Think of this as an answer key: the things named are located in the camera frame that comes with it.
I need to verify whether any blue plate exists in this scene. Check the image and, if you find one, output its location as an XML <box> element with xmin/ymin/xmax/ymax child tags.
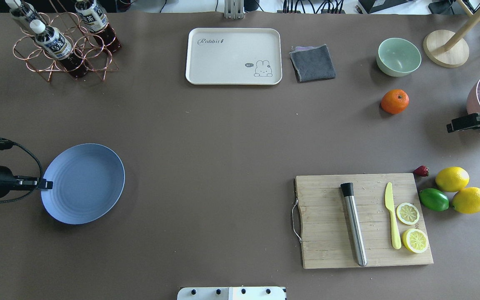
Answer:
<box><xmin>41</xmin><ymin>144</ymin><xmax>125</xmax><ymax>225</ymax></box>

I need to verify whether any yellow lemon upper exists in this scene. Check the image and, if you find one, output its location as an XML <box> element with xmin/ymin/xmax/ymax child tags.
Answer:
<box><xmin>435</xmin><ymin>166</ymin><xmax>469</xmax><ymax>192</ymax></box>

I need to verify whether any yellow lemon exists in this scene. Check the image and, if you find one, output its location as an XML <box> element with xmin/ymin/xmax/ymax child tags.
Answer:
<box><xmin>451</xmin><ymin>187</ymin><xmax>480</xmax><ymax>214</ymax></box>
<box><xmin>435</xmin><ymin>166</ymin><xmax>469</xmax><ymax>192</ymax></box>

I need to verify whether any wooden stand round base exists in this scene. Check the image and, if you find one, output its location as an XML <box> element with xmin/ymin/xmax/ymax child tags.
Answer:
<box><xmin>423</xmin><ymin>0</ymin><xmax>480</xmax><ymax>68</ymax></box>

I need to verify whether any yellow lemon lower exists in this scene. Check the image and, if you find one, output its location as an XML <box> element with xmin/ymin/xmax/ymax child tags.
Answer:
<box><xmin>451</xmin><ymin>187</ymin><xmax>480</xmax><ymax>214</ymax></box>

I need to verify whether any red strawberry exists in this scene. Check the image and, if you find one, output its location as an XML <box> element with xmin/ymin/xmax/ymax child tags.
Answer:
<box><xmin>412</xmin><ymin>165</ymin><xmax>429</xmax><ymax>177</ymax></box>

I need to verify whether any orange mandarin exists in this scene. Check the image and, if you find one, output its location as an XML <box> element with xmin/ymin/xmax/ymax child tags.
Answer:
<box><xmin>380</xmin><ymin>89</ymin><xmax>410</xmax><ymax>114</ymax></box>

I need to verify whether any green lime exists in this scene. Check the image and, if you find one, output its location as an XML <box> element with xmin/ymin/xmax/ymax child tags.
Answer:
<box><xmin>418</xmin><ymin>188</ymin><xmax>450</xmax><ymax>212</ymax></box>

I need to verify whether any mint green bowl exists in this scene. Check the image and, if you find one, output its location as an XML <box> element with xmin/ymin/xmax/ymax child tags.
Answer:
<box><xmin>376</xmin><ymin>37</ymin><xmax>422</xmax><ymax>77</ymax></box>

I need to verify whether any lemon half upper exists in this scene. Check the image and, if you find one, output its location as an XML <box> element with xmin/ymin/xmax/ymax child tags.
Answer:
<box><xmin>396</xmin><ymin>202</ymin><xmax>420</xmax><ymax>225</ymax></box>

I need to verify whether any lemon half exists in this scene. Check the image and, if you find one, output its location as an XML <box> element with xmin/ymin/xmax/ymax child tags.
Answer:
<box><xmin>402</xmin><ymin>228</ymin><xmax>429</xmax><ymax>254</ymax></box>
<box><xmin>396</xmin><ymin>202</ymin><xmax>420</xmax><ymax>225</ymax></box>

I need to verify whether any yellow plastic knife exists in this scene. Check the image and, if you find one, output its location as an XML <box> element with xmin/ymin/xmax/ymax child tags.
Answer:
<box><xmin>384</xmin><ymin>182</ymin><xmax>402</xmax><ymax>250</ymax></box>

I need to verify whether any tea bottle front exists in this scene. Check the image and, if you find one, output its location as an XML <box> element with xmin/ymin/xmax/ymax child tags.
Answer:
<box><xmin>29</xmin><ymin>20</ymin><xmax>88</xmax><ymax>78</ymax></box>

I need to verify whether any tea bottle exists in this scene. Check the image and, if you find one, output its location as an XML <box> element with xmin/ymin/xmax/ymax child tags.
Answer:
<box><xmin>29</xmin><ymin>20</ymin><xmax>88</xmax><ymax>78</ymax></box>
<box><xmin>75</xmin><ymin>0</ymin><xmax>122</xmax><ymax>53</ymax></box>
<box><xmin>5</xmin><ymin>0</ymin><xmax>47</xmax><ymax>32</ymax></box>

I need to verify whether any lemon half lower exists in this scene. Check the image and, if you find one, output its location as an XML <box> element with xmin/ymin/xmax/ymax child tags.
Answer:
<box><xmin>402</xmin><ymin>228</ymin><xmax>429</xmax><ymax>254</ymax></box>

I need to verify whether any steel muddler black tip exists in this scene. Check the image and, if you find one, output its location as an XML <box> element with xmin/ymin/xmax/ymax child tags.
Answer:
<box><xmin>340</xmin><ymin>182</ymin><xmax>368</xmax><ymax>267</ymax></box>

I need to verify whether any tea bottle left back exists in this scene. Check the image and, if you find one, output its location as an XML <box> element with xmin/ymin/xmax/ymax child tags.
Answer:
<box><xmin>5</xmin><ymin>0</ymin><xmax>47</xmax><ymax>32</ymax></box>

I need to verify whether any tea bottle right back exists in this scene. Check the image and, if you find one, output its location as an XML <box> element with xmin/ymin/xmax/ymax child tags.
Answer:
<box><xmin>75</xmin><ymin>0</ymin><xmax>122</xmax><ymax>53</ymax></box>

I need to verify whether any grey folded cloth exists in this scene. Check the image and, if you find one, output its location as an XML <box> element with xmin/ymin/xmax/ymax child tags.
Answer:
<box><xmin>289</xmin><ymin>44</ymin><xmax>336</xmax><ymax>83</ymax></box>

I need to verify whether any wooden cutting board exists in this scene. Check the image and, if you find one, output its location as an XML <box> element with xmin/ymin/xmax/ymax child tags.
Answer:
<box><xmin>295</xmin><ymin>173</ymin><xmax>434</xmax><ymax>269</ymax></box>

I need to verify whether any cream rabbit tray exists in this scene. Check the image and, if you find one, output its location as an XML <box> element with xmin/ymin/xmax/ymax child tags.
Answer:
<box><xmin>185</xmin><ymin>28</ymin><xmax>283</xmax><ymax>85</ymax></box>

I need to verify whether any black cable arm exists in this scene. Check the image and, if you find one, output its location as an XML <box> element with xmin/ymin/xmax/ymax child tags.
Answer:
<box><xmin>0</xmin><ymin>140</ymin><xmax>45</xmax><ymax>204</ymax></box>

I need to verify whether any copper wire bottle rack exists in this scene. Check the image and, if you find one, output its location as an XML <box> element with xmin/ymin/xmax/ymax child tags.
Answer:
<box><xmin>12</xmin><ymin>0</ymin><xmax>118</xmax><ymax>82</ymax></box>

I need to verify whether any white bracket bottom edge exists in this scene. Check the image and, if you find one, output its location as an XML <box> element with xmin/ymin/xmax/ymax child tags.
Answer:
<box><xmin>177</xmin><ymin>286</ymin><xmax>287</xmax><ymax>300</ymax></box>

